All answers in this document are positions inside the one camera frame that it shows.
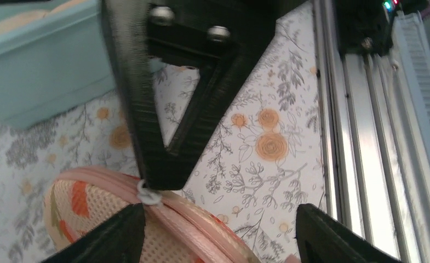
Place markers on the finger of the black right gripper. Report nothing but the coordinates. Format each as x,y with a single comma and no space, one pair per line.
223,40

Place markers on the floral patterned table mat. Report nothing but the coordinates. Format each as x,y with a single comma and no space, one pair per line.
264,159

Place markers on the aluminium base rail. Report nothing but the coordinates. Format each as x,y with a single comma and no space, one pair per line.
375,113

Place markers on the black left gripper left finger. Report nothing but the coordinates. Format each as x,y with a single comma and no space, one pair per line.
118,239

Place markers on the mint green plastic bin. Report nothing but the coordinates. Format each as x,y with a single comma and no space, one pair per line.
52,64

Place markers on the beige bra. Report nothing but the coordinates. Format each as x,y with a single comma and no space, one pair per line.
24,18

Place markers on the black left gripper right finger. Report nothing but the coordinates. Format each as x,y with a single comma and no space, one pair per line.
321,239

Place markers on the floral tulip mesh laundry bag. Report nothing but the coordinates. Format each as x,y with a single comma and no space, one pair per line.
176,229

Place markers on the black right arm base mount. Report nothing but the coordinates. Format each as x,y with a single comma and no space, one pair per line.
365,26

